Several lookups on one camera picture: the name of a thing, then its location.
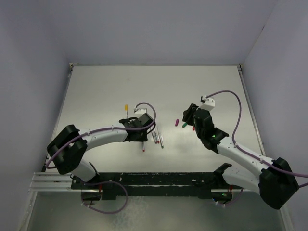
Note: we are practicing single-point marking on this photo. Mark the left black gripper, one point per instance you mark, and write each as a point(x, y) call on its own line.
point(143, 138)

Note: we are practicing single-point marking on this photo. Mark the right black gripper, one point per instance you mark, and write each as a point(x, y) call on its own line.
point(188, 114)

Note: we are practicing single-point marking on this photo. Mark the purple-end white marker pen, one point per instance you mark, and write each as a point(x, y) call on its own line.
point(154, 137)

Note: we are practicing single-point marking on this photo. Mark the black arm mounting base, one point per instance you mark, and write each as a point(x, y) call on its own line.
point(203, 185)

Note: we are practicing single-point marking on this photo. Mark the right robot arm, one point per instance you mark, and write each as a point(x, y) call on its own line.
point(272, 179)

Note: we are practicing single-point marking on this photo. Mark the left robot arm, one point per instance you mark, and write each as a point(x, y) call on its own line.
point(67, 149)

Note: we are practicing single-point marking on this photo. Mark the green-end white marker pen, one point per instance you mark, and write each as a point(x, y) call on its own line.
point(160, 138)

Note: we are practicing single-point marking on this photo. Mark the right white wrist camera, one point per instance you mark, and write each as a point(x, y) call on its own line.
point(207, 103)

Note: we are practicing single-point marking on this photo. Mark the aluminium rail frame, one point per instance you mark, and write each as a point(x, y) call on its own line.
point(51, 182)

